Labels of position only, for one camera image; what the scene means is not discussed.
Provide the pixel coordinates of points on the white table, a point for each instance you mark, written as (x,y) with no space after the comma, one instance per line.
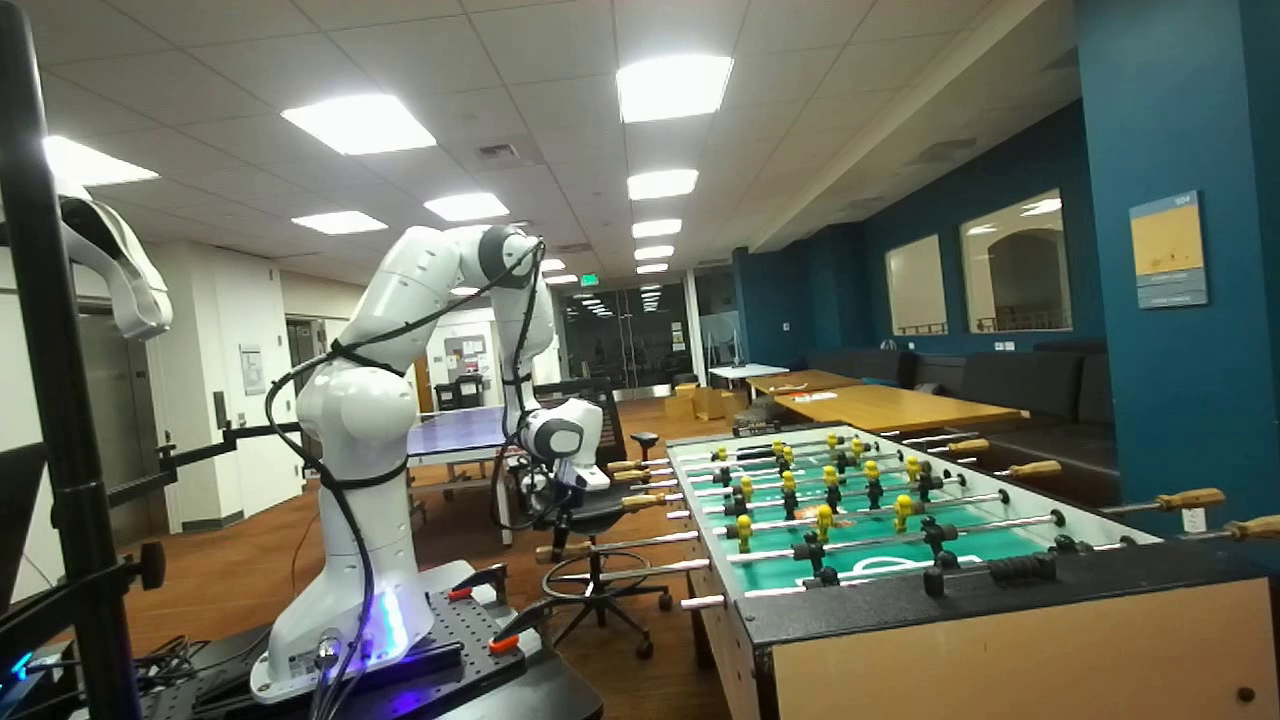
(745,374)

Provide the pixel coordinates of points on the black tripod pole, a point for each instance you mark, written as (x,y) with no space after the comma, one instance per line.
(53,334)

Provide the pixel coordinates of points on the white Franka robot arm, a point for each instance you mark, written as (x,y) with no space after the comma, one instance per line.
(353,425)

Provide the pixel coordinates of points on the black office chair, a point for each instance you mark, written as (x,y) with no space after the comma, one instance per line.
(604,510)

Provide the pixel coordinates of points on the blue ping pong table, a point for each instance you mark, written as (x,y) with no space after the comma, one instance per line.
(446,432)

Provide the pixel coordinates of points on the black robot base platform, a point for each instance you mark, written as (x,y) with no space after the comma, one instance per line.
(533,684)

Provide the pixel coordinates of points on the white paper wall sign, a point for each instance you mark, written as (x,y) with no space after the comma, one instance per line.
(255,374)

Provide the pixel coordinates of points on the small wall window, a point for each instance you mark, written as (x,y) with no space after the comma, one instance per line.
(918,287)

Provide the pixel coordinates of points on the ceiling light panel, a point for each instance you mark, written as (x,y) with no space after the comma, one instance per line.
(94,162)
(360,120)
(465,207)
(658,229)
(553,267)
(660,184)
(338,220)
(654,253)
(674,84)
(654,268)

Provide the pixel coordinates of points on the brown door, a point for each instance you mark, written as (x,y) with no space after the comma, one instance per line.
(422,386)

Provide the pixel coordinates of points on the black booth seat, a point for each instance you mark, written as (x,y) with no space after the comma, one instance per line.
(1026,386)

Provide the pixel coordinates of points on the white wall outlet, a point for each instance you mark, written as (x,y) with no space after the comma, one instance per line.
(1192,522)

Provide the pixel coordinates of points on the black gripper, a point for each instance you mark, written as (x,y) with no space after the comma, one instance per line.
(551,499)

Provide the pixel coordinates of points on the small wooden table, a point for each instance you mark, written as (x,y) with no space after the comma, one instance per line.
(802,380)

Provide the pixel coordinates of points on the foosball table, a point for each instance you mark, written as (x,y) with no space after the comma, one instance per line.
(1002,654)

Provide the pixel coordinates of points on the foosball rod three yellow players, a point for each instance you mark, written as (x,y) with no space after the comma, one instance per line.
(640,543)

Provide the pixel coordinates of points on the large wall window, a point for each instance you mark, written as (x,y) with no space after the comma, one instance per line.
(1019,267)

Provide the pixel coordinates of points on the white standing banner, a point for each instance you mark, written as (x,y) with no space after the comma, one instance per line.
(696,334)

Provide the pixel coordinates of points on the white curved object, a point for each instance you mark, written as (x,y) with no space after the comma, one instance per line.
(125,283)

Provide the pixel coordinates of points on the green exit sign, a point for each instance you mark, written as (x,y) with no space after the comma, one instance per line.
(591,283)

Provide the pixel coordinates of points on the large wooden table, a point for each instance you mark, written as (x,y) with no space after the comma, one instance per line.
(892,407)

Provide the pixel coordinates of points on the yellow blue wall poster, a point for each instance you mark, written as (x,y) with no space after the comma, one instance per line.
(1169,250)

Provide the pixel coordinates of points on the foosball rod five yellow players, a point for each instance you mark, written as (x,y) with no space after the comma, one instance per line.
(649,500)

